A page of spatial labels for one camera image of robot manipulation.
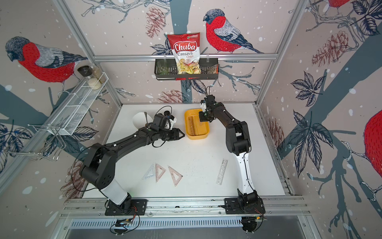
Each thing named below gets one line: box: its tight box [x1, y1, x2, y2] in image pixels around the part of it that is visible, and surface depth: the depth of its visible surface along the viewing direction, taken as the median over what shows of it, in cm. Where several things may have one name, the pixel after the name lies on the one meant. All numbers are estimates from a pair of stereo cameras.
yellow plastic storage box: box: [184, 108, 210, 140], surface depth 109 cm
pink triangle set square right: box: [167, 165, 184, 187], surface depth 85 cm
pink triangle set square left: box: [155, 162, 167, 184], surface depth 87 cm
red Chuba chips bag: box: [167, 32, 202, 75], surface depth 84 cm
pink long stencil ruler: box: [188, 115, 197, 136], surface depth 109 cm
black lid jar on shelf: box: [77, 65, 94, 77], surface depth 80 cm
